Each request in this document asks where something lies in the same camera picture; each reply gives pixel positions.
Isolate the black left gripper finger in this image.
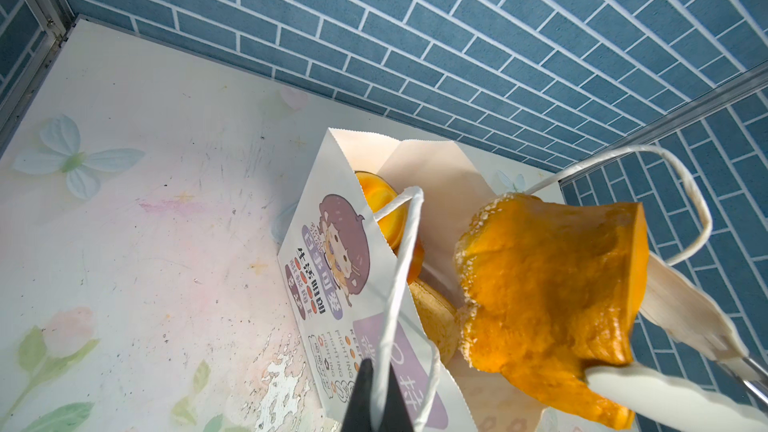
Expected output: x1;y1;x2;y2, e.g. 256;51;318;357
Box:
340;358;415;432

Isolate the white paper bag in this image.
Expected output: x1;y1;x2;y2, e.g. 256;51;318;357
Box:
277;127;714;432

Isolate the small orange bread wedge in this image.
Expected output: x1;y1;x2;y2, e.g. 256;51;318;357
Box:
355;170;425;284

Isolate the large round orange cake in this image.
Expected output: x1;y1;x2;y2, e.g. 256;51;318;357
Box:
454;193;650;430

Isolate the aluminium corner post right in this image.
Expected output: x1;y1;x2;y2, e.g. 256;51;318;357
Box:
552;62;767;182

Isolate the aluminium corner post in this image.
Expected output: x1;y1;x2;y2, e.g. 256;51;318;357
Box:
1;0;74;147
552;62;767;182

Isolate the aluminium corner post left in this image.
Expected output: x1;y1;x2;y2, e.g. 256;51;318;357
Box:
1;0;74;147

